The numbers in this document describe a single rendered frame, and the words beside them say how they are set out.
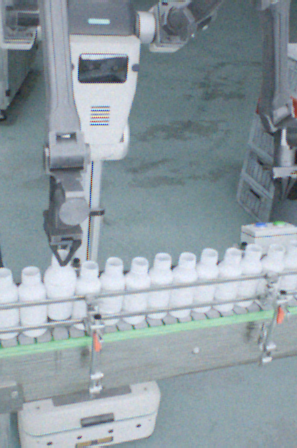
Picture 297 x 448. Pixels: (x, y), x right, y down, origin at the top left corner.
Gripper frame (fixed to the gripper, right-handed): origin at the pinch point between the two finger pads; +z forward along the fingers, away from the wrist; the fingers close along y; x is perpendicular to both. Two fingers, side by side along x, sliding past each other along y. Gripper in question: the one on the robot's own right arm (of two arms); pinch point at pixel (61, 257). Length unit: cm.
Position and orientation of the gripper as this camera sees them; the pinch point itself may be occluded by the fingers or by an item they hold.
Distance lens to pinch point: 121.6
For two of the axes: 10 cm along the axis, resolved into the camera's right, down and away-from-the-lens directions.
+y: 3.1, 5.4, -7.8
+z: -1.1, 8.4, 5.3
